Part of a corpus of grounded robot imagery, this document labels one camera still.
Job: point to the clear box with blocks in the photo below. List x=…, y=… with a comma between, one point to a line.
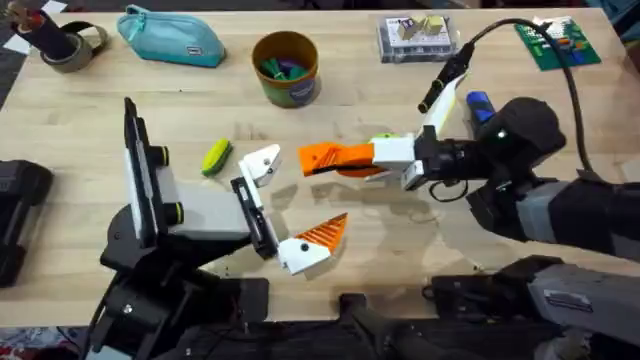
x=417, y=40

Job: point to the orange tub with toys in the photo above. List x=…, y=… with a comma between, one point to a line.
x=286, y=70

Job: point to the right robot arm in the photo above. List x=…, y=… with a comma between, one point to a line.
x=590, y=215

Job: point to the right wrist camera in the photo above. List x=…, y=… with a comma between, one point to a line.
x=442, y=100

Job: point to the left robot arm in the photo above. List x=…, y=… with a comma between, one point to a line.
x=150, y=310

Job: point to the green board with blocks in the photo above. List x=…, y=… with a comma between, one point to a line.
x=560, y=45

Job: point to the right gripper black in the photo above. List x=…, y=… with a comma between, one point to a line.
x=520, y=135

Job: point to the dark cylinder holder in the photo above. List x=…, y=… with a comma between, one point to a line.
x=42, y=32

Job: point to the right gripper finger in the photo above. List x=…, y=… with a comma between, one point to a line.
x=350, y=155

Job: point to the grey tape roll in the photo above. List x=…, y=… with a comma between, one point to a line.
x=75, y=52

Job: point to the teal zip bag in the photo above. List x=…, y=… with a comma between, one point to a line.
x=170, y=37

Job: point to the black box device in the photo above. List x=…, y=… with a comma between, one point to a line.
x=20, y=220

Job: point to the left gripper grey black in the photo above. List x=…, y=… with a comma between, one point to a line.
x=210, y=215

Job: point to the left wrist upright black plate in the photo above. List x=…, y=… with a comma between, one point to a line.
x=140, y=175

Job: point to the black rail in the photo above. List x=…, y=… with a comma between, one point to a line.
x=400, y=340

